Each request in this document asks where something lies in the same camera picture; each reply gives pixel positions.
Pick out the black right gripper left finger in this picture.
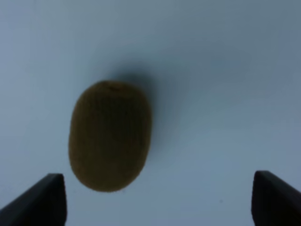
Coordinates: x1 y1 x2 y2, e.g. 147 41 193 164
0 173 67 226

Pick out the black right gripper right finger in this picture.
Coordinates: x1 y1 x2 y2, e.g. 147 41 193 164
251 170 301 226

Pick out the brown kiwi fruit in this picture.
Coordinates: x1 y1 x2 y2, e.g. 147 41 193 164
68 81 152 192

